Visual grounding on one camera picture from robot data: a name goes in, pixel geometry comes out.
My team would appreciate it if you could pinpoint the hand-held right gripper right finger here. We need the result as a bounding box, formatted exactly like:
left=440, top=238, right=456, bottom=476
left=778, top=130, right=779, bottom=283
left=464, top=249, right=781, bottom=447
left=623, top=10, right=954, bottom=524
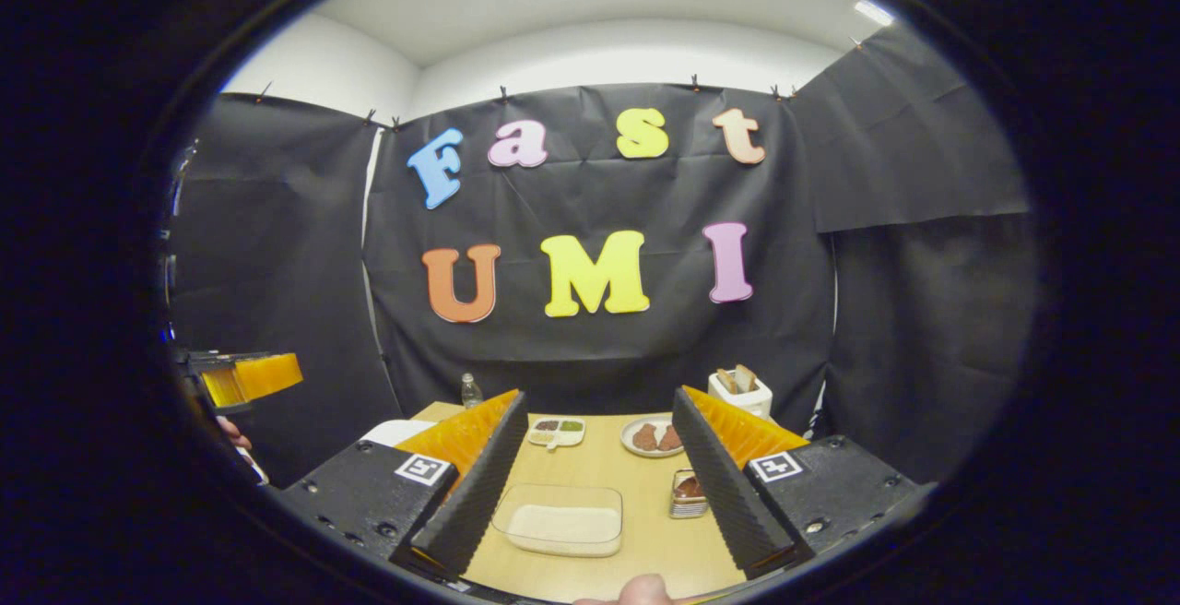
left=672, top=386, right=932, bottom=580

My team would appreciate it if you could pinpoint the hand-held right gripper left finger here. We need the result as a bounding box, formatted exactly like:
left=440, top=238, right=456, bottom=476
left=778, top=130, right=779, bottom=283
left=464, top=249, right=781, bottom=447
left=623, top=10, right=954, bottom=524
left=277, top=390, right=529, bottom=580

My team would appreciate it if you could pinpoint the metal wire chopstick holder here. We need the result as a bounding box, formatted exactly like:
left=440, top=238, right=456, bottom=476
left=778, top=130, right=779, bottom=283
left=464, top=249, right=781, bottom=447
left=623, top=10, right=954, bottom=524
left=669, top=469, right=709, bottom=520

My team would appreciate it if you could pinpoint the white rice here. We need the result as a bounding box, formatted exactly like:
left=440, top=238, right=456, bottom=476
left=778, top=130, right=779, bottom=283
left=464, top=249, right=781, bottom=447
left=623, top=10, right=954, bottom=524
left=505, top=504, right=620, bottom=551

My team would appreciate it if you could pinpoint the white rice cooker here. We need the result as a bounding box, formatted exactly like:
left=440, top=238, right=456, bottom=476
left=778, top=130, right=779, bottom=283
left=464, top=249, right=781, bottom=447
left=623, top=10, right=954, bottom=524
left=360, top=419, right=436, bottom=449

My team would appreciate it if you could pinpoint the clear glass dish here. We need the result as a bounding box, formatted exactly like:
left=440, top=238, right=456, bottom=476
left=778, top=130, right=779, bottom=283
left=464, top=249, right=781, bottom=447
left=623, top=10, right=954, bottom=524
left=490, top=484, right=624, bottom=558

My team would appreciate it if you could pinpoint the white toaster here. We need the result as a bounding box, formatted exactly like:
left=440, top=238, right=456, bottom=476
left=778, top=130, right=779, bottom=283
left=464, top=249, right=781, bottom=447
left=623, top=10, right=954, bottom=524
left=707, top=367, right=773, bottom=420

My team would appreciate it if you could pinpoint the white divided dish of beans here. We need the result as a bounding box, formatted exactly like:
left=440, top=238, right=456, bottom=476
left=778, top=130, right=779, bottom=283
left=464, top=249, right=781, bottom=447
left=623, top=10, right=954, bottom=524
left=527, top=417, right=587, bottom=452

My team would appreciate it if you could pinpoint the white round plate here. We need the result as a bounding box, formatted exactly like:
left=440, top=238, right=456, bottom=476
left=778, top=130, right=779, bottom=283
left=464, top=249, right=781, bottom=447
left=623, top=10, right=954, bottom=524
left=620, top=415, right=685, bottom=458

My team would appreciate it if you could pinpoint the black backdrop cloth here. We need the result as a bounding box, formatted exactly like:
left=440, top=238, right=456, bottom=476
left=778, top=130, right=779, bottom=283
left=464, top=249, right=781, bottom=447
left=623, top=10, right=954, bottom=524
left=161, top=22, right=1038, bottom=486

